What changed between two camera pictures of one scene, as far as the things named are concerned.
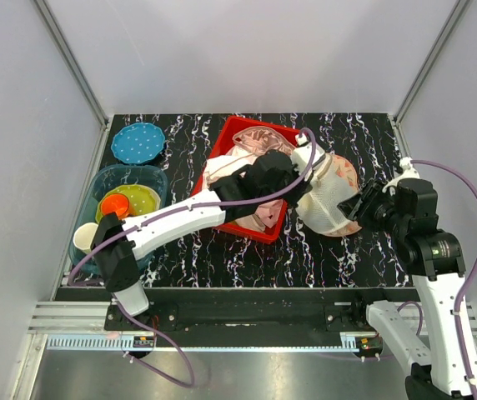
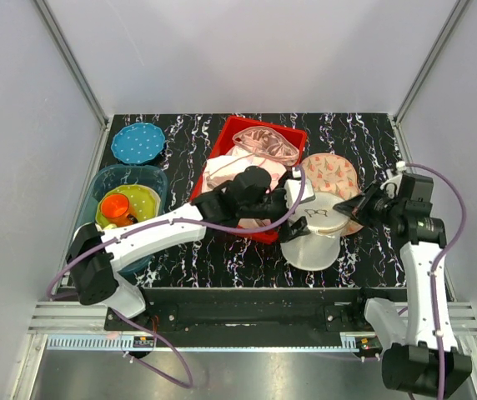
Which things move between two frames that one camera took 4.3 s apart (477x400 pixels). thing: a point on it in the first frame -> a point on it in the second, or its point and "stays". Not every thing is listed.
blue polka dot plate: x=138 y=142 stays
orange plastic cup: x=114 y=203 stays
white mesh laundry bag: x=333 y=180 -> x=318 y=249
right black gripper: x=369 y=193 stays
